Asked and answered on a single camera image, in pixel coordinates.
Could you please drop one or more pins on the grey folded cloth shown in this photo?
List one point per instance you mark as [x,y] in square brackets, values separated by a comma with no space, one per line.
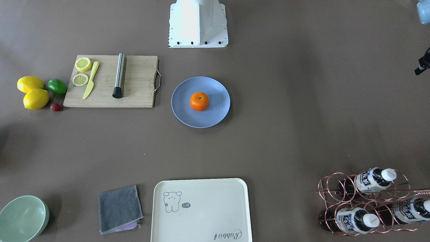
[119,210]

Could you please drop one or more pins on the lemon slice inner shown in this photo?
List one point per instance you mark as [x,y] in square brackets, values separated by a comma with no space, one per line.
[80,80]

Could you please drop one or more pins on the tea bottle one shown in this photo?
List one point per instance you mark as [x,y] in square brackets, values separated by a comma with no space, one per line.
[367,182]

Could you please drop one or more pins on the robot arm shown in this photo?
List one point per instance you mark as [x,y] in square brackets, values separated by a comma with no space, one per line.
[423,9]

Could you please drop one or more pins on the tea bottle two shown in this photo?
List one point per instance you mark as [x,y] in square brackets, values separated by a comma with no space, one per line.
[349,221]

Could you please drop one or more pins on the tea bottle three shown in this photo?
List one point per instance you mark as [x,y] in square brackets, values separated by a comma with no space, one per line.
[407,211]

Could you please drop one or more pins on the red strawberry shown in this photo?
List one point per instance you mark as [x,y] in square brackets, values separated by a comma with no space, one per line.
[55,107]

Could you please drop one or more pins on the yellow lemon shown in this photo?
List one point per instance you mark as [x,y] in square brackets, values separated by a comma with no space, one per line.
[36,99]
[28,83]

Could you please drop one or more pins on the green lime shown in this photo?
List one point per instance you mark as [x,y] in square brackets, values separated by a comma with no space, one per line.
[57,86]

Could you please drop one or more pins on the orange fruit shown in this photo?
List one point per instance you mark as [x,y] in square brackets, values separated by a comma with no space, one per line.
[199,101]

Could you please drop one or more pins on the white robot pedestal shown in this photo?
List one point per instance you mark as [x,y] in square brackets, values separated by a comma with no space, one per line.
[197,24]

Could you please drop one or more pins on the yellow plastic knife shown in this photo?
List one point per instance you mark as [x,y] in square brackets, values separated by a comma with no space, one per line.
[91,84]

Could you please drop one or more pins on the lemon slice near edge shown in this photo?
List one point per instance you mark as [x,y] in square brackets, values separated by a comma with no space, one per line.
[83,64]

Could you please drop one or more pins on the green bowl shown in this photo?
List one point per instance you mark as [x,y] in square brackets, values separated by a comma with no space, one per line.
[23,218]

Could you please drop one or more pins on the cream rabbit tray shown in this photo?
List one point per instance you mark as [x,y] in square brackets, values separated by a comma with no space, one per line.
[201,210]

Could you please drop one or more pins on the copper wire bottle rack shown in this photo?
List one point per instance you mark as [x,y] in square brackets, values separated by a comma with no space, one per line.
[332,190]

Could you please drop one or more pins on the blue plate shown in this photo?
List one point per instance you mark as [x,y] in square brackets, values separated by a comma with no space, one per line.
[219,102]

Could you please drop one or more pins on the yellow lemon inner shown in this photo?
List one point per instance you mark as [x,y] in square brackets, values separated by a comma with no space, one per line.
[36,99]

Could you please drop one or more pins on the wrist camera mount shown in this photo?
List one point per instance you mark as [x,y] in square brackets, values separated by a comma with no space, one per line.
[424,63]

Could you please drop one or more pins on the wooden cutting board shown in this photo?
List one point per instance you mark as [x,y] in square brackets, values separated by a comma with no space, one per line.
[138,87]

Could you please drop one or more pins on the yellow lemon outer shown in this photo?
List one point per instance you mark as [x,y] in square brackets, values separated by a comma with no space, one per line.
[28,83]

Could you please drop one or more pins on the steel muddler black tip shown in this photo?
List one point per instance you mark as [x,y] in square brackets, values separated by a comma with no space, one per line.
[118,91]

